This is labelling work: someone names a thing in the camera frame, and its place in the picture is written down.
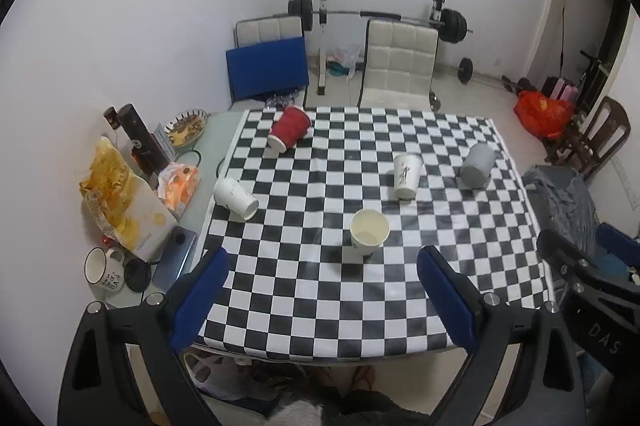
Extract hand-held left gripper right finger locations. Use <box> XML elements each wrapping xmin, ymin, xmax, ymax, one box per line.
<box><xmin>416</xmin><ymin>246</ymin><xmax>586</xmax><ymax>426</ymax></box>

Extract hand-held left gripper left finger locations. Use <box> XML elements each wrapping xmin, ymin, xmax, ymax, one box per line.
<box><xmin>57</xmin><ymin>247</ymin><xmax>231</xmax><ymax>426</ymax></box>

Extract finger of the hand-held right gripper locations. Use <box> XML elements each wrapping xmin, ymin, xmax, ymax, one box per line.
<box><xmin>595</xmin><ymin>222</ymin><xmax>640</xmax><ymax>269</ymax></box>
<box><xmin>536</xmin><ymin>229</ymin><xmax>608</xmax><ymax>307</ymax></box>

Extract cream paper cup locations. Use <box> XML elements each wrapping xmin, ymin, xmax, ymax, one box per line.
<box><xmin>349</xmin><ymin>209</ymin><xmax>390</xmax><ymax>255</ymax></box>

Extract plain white paper cup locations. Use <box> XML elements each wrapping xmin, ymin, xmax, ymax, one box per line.
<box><xmin>213</xmin><ymin>176</ymin><xmax>260</xmax><ymax>221</ymax></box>

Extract grey paper cup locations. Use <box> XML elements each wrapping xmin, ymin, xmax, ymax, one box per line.
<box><xmin>459</xmin><ymin>143</ymin><xmax>496</xmax><ymax>188</ymax></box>

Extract white paper cup dark print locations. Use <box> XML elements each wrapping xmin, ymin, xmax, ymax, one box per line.
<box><xmin>393</xmin><ymin>154</ymin><xmax>424</xmax><ymax>201</ymax></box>

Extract red paper cup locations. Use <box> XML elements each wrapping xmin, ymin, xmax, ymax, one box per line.
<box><xmin>267</xmin><ymin>104</ymin><xmax>311</xmax><ymax>153</ymax></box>

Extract dark smartphone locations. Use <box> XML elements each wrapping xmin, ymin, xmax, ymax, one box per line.
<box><xmin>151</xmin><ymin>227</ymin><xmax>198</xmax><ymax>293</ymax></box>

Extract grey cloth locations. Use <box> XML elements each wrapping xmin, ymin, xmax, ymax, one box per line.
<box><xmin>522</xmin><ymin>165</ymin><xmax>598</xmax><ymax>259</ymax></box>

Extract black round lid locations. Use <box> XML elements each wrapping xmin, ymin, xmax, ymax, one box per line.
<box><xmin>124</xmin><ymin>258</ymin><xmax>152</xmax><ymax>293</ymax></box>

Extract white enamel mug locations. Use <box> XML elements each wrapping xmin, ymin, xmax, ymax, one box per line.
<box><xmin>84</xmin><ymin>247</ymin><xmax>127</xmax><ymax>294</ymax></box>

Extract orange snack packet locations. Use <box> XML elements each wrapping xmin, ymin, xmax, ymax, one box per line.
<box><xmin>157</xmin><ymin>162</ymin><xmax>201</xmax><ymax>211</ymax></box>

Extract dark wooden chair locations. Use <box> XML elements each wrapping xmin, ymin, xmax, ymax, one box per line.
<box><xmin>545</xmin><ymin>96</ymin><xmax>632</xmax><ymax>179</ymax></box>

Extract yellow chip bag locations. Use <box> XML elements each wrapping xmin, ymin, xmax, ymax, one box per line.
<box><xmin>79</xmin><ymin>137</ymin><xmax>179</xmax><ymax>261</ymax></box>

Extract person's leg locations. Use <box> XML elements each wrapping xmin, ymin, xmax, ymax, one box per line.
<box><xmin>310</xmin><ymin>371</ymin><xmax>433</xmax><ymax>426</ymax></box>

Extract red plastic bag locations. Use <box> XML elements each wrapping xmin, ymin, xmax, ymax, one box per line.
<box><xmin>515</xmin><ymin>90</ymin><xmax>575</xmax><ymax>139</ymax></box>

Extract folded paper card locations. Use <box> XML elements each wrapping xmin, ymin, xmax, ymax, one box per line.
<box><xmin>152</xmin><ymin>123</ymin><xmax>178</xmax><ymax>159</ymax></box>

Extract pink suitcase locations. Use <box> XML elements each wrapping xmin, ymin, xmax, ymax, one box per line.
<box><xmin>542</xmin><ymin>76</ymin><xmax>578</xmax><ymax>101</ymax></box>

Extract black white checkered tablecloth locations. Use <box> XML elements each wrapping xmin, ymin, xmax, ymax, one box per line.
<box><xmin>192</xmin><ymin>106</ymin><xmax>556</xmax><ymax>362</ymax></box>

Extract bowl of snacks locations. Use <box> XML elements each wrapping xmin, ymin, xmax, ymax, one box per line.
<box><xmin>166</xmin><ymin>109</ymin><xmax>209</xmax><ymax>149</ymax></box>

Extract black cylindrical bottle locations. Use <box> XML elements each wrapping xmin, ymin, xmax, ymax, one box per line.
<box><xmin>116</xmin><ymin>104</ymin><xmax>163</xmax><ymax>171</ymax></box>

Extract small black dumbbell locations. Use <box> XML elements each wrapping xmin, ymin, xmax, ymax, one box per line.
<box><xmin>457</xmin><ymin>58</ymin><xmax>506</xmax><ymax>85</ymax></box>

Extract blue chair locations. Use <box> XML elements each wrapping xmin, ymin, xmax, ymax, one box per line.
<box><xmin>225</xmin><ymin>36</ymin><xmax>311</xmax><ymax>109</ymax></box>

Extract white padded chair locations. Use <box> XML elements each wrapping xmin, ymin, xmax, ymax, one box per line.
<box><xmin>235</xmin><ymin>16</ymin><xmax>306</xmax><ymax>51</ymax></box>
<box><xmin>358</xmin><ymin>20</ymin><xmax>441</xmax><ymax>111</ymax></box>

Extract barbell with black plates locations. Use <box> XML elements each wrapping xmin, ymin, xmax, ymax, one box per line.
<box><xmin>287</xmin><ymin>0</ymin><xmax>473</xmax><ymax>44</ymax></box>

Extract clear plastic bags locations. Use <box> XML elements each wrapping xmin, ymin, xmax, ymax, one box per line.
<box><xmin>327</xmin><ymin>46</ymin><xmax>363</xmax><ymax>80</ymax></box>

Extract white barbell rack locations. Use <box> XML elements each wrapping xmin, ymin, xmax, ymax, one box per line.
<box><xmin>315</xmin><ymin>0</ymin><xmax>447</xmax><ymax>96</ymax></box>

